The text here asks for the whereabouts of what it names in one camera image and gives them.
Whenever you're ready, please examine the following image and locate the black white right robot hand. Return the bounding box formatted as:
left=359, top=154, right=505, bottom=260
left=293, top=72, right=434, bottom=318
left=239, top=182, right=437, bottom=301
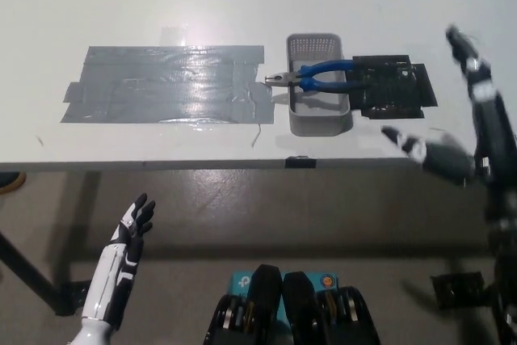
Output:
left=380, top=24, right=517, bottom=189

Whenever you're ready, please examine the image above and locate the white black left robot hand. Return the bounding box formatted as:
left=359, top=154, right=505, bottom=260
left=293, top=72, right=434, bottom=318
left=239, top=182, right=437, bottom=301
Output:
left=82, top=193, right=157, bottom=329

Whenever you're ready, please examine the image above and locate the blue handled plier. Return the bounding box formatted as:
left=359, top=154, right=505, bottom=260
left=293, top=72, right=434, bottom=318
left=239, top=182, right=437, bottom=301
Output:
left=264, top=60, right=369, bottom=95

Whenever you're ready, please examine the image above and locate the black metal table leg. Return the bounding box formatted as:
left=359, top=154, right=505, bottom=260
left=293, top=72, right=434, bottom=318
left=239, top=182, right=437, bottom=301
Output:
left=0, top=231, right=64, bottom=314

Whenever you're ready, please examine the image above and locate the teal cardboard box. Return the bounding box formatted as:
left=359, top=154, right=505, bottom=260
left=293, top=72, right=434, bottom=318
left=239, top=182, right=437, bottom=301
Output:
left=229, top=270, right=341, bottom=324

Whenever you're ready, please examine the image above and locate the yellow black round object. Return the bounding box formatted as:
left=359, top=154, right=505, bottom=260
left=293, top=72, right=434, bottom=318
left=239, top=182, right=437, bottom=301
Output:
left=0, top=171, right=27, bottom=195

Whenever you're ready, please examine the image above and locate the grey perforated plastic basket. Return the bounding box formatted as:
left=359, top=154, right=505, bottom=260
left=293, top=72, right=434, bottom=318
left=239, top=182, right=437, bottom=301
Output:
left=286, top=32, right=351, bottom=137

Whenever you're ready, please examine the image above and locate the grey duct tape patch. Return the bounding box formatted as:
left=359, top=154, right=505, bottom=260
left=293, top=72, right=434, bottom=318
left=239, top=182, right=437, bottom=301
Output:
left=60, top=44, right=276, bottom=124

